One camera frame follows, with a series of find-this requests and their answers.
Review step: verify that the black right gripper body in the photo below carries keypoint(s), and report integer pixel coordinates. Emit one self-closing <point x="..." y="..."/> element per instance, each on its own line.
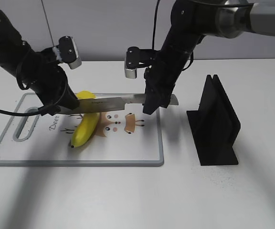
<point x="163" y="68"/>

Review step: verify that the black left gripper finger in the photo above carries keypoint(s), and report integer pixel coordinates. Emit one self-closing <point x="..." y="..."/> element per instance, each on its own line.
<point x="67" y="102"/>

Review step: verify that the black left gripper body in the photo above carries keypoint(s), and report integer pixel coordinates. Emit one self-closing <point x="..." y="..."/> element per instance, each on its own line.
<point x="47" y="80"/>

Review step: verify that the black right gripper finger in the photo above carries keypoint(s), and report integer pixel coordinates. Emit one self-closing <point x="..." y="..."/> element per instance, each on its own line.
<point x="165" y="99"/>
<point x="152" y="102"/>

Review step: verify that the white-handled kitchen knife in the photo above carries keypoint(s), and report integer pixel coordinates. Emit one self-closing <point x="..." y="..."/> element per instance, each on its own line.
<point x="106" y="104"/>

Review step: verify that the yellow plastic banana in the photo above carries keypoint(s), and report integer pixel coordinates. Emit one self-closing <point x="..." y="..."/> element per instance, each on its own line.
<point x="85" y="129"/>

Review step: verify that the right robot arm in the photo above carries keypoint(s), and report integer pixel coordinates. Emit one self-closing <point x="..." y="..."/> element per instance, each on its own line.
<point x="191" y="21"/>

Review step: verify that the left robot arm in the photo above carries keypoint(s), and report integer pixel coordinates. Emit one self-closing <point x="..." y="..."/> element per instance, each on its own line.
<point x="12" y="49"/>

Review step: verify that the white deer cutting board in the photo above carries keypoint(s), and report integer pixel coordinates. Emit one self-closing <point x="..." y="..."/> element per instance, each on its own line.
<point x="122" y="138"/>

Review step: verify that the black knife stand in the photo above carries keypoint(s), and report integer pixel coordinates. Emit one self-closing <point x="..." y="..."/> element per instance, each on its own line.
<point x="214" y="125"/>

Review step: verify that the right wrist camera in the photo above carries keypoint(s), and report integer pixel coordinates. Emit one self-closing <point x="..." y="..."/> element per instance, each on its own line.
<point x="138" y="58"/>

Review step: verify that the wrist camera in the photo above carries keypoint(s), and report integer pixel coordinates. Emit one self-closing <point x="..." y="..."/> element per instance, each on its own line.
<point x="66" y="52"/>
<point x="138" y="58"/>

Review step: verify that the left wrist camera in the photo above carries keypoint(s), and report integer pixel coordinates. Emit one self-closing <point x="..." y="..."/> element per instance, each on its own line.
<point x="66" y="52"/>

